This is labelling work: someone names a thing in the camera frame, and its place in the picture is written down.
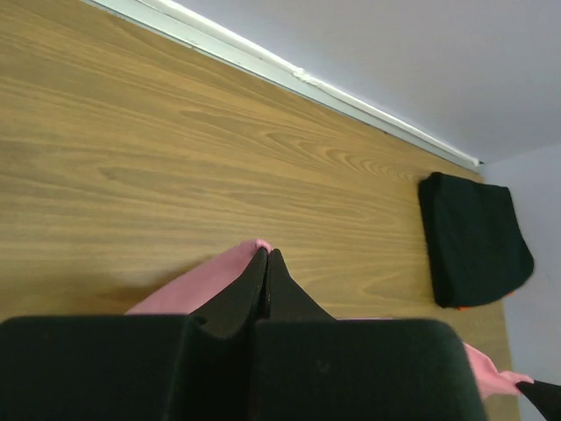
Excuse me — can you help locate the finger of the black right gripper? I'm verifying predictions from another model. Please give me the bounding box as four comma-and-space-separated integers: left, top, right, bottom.
515, 381, 561, 421

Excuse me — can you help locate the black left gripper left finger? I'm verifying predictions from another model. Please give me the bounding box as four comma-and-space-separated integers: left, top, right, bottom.
1, 248, 268, 420

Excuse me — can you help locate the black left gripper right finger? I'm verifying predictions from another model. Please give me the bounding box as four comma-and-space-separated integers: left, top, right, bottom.
252, 250, 486, 420

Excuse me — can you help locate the pink t shirt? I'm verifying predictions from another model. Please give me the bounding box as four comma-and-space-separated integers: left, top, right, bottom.
126, 239, 536, 399

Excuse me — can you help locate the folded black t shirt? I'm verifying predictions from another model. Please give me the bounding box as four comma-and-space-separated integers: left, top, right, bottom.
417, 172, 535, 309

